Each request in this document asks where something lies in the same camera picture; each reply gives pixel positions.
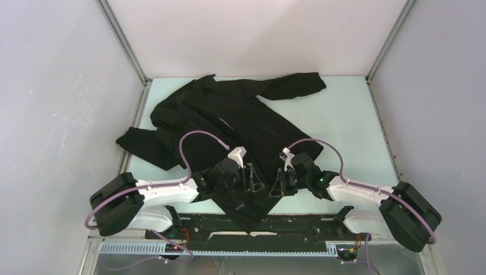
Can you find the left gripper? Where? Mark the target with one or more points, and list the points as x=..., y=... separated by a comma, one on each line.
x=252, y=183

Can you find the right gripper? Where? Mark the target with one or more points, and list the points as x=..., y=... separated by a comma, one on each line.
x=281, y=188

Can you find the black jacket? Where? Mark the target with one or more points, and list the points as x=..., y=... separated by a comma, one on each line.
x=192, y=124

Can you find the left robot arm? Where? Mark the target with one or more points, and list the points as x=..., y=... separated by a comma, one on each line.
x=128, y=203

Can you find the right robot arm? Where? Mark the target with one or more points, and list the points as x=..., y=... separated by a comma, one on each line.
x=400, y=212

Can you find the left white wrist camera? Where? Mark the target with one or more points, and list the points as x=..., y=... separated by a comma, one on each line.
x=237, y=155

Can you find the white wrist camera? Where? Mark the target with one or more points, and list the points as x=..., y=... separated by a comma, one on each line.
x=237, y=155
x=287, y=157

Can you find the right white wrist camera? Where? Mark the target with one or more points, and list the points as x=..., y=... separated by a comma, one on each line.
x=287, y=157

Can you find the grey slotted cable duct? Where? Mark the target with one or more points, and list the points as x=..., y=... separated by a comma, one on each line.
x=165, y=249

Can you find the left aluminium frame post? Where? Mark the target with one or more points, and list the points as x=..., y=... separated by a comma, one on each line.
x=127, y=49

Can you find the aluminium frame post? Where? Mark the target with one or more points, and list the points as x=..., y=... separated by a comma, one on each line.
x=380, y=58
x=127, y=49

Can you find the right aluminium frame post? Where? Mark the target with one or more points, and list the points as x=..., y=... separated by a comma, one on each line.
x=380, y=58

